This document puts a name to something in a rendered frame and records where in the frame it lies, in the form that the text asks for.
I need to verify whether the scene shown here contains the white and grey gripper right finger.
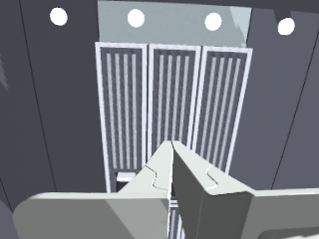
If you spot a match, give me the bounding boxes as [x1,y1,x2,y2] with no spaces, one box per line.
[171,141,319,239]

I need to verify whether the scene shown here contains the black rack frame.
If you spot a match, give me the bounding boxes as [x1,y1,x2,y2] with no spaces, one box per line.
[0,0,319,239]

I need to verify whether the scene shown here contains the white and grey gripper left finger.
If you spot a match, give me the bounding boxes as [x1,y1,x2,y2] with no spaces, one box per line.
[13,141,173,239]

